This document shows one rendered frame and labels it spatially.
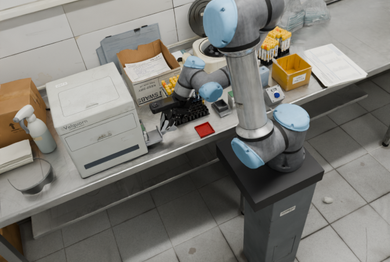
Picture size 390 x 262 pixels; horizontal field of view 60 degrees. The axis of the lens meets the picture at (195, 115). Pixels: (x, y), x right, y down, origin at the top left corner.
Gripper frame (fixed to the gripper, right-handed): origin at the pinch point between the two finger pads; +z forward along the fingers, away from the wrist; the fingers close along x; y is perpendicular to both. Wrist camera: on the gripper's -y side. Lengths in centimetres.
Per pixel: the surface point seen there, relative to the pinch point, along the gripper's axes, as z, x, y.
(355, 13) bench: -66, 38, 125
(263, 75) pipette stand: -31, 7, 45
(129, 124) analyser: -6.5, -4.4, -17.5
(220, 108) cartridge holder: -13.5, 1.2, 25.6
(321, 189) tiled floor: 34, -13, 126
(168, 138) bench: 2.9, -0.5, 4.3
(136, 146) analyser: 4.6, -4.1, -10.9
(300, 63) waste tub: -40, 7, 65
